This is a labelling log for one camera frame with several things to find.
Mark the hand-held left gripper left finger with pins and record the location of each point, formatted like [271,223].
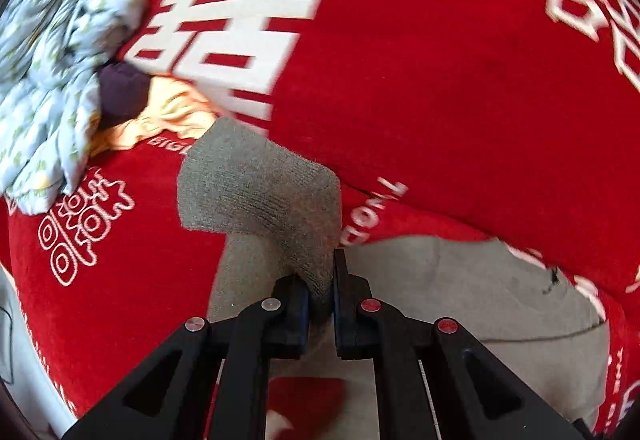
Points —
[299,315]

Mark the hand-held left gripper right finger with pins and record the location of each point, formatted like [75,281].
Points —
[341,315]

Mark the grey knit garment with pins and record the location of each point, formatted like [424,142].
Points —
[260,185]

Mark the yellow garment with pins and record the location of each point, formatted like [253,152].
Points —
[170,112]

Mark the red printed blanket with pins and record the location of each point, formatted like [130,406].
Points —
[425,85]

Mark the dark purple cloth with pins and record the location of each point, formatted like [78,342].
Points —
[124,92]

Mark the light blue patterned garment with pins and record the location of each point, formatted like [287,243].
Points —
[55,70]

